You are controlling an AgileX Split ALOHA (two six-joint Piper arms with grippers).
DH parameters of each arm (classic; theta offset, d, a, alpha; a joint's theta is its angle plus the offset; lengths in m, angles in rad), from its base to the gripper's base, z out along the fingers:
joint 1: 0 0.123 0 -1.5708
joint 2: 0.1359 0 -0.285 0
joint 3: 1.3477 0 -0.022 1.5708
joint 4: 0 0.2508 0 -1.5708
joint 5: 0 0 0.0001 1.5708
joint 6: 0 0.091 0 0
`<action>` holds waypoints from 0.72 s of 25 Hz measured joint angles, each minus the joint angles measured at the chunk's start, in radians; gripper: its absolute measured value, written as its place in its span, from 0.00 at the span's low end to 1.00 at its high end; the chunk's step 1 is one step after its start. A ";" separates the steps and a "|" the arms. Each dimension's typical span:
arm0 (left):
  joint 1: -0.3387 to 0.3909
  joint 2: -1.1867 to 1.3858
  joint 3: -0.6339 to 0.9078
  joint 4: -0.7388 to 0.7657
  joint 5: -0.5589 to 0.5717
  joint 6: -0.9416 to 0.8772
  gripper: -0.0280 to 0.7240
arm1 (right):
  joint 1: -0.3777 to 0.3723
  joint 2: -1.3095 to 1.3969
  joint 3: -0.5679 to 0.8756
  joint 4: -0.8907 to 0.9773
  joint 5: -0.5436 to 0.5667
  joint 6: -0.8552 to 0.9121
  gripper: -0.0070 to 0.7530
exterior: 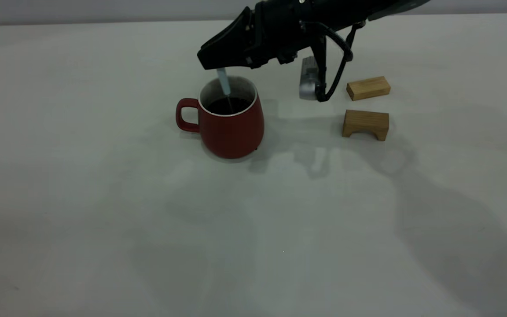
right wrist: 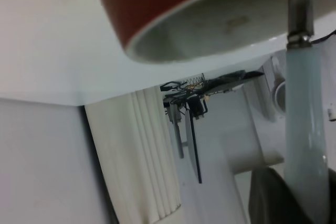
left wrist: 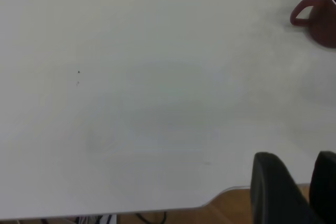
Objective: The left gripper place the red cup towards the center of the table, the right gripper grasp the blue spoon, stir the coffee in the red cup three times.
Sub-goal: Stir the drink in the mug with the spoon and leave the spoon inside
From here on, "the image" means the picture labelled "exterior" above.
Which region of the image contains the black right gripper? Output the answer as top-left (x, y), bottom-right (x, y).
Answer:
top-left (197, 0), bottom-right (327, 70)

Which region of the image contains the metal spoon pale blue handle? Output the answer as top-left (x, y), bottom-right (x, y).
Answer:
top-left (217, 67), bottom-right (235, 111)

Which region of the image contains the red ceramic mug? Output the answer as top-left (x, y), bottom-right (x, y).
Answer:
top-left (176, 76), bottom-right (265, 159)

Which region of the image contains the black coffee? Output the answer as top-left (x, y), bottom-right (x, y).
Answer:
top-left (206, 97), bottom-right (252, 115)

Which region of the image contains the flat wooden block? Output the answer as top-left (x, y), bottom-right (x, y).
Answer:
top-left (346, 76), bottom-right (391, 101)

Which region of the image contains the arched wooden block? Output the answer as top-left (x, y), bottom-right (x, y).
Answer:
top-left (342, 110), bottom-right (389, 141)

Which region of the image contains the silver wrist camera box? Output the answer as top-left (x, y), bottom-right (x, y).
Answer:
top-left (299, 56), bottom-right (323, 101)

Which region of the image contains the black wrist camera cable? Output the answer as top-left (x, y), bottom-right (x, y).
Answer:
top-left (300, 20), bottom-right (366, 103)

